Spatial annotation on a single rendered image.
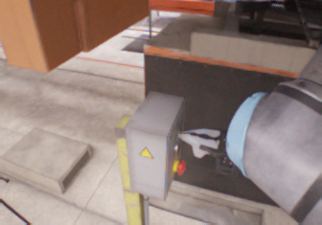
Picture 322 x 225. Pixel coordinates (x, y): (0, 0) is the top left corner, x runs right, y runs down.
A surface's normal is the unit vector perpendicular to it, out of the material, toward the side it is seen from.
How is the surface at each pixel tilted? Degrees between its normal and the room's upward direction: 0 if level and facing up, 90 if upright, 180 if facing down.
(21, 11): 90
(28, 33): 90
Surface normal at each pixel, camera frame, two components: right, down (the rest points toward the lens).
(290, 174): -0.76, -0.15
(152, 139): -0.32, 0.51
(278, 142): -0.62, -0.37
